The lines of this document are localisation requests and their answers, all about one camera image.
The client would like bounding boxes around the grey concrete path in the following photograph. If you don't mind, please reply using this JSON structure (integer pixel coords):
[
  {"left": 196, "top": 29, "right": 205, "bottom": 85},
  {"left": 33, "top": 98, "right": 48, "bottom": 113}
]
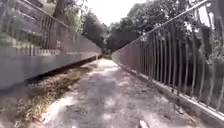
[{"left": 28, "top": 58, "right": 209, "bottom": 128}]

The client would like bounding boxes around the wood of green trees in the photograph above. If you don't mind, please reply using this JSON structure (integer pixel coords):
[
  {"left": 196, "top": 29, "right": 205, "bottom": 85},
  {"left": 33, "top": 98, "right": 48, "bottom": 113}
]
[{"left": 49, "top": 0, "right": 224, "bottom": 61}]

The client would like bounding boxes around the metal railing fence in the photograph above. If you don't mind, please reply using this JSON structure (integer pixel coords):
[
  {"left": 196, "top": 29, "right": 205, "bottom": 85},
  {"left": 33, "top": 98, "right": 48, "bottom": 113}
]
[{"left": 111, "top": 0, "right": 224, "bottom": 114}]

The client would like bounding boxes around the robot's own part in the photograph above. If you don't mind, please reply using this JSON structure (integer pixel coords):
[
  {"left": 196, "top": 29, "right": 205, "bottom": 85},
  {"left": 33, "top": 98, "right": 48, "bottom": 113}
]
[{"left": 138, "top": 120, "right": 150, "bottom": 128}]

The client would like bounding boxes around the strip of dry leaves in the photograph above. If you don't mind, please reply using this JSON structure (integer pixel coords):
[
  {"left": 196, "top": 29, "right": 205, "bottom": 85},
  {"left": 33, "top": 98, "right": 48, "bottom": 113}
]
[{"left": 0, "top": 61, "right": 98, "bottom": 128}]

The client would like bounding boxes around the concrete kerb under fence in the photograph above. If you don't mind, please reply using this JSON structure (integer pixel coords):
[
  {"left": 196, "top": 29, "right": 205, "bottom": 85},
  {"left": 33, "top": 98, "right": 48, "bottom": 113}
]
[{"left": 113, "top": 59, "right": 224, "bottom": 128}]

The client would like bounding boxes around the grey concrete wall with railing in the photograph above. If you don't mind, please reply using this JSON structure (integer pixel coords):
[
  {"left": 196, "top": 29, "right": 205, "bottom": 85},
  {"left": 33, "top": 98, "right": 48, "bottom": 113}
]
[{"left": 0, "top": 0, "right": 103, "bottom": 90}]

